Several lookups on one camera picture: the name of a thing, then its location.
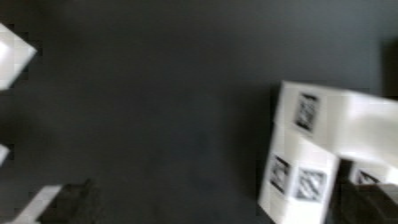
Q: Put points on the white part at left edge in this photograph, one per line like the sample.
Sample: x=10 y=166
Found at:
x=4 y=153

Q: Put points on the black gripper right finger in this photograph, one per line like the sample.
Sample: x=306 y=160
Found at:
x=367 y=197

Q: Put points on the white tagged cube left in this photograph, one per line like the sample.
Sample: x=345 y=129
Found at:
x=17 y=54

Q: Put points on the long white chair back part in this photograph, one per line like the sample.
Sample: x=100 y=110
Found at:
x=335 y=125

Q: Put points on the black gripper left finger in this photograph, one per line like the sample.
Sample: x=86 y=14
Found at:
x=63 y=205

